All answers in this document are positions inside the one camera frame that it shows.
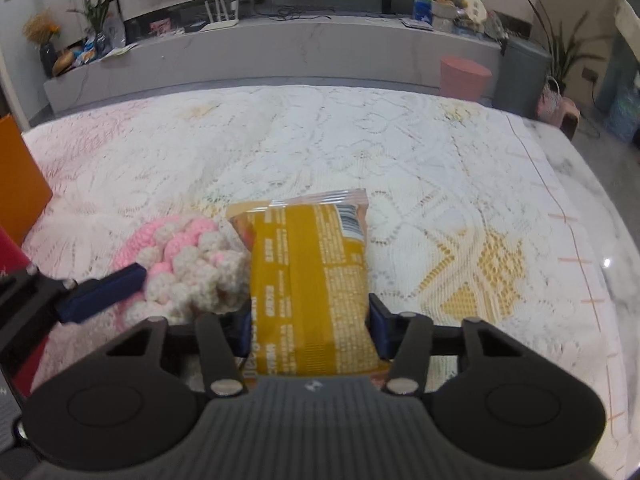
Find pink white crochet item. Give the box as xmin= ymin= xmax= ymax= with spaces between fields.
xmin=113 ymin=214 xmax=250 ymax=327

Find yellow snack packet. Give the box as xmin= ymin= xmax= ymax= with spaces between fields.
xmin=227 ymin=188 xmax=387 ymax=382

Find magenta box lid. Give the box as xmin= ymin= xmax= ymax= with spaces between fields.
xmin=0 ymin=229 xmax=30 ymax=274

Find orange storage box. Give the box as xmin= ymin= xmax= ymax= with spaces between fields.
xmin=0 ymin=114 xmax=53 ymax=246

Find white lace tablecloth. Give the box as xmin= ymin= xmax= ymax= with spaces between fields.
xmin=24 ymin=86 xmax=637 ymax=440

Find dried yellow flowers vase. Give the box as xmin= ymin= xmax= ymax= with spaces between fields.
xmin=23 ymin=10 xmax=61 ymax=79

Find green potted plant left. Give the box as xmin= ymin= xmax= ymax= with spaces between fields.
xmin=67 ymin=0 xmax=126 ymax=58

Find green potted plant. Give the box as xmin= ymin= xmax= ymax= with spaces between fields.
xmin=67 ymin=0 xmax=126 ymax=58
xmin=526 ymin=0 xmax=614 ymax=96

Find pink small heater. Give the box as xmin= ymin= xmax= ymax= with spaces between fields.
xmin=537 ymin=76 xmax=580 ymax=141

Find pink waste bin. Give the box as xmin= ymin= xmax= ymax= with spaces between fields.
xmin=440 ymin=55 xmax=492 ymax=102

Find white wifi router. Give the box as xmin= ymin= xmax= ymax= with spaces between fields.
xmin=202 ymin=0 xmax=240 ymax=32

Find grey waste bin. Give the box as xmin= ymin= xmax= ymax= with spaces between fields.
xmin=492 ymin=37 xmax=551 ymax=118

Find green potted plant right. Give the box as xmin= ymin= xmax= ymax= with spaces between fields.
xmin=526 ymin=0 xmax=614 ymax=96

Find grey TV console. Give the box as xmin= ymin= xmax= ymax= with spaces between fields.
xmin=43 ymin=15 xmax=502 ymax=114

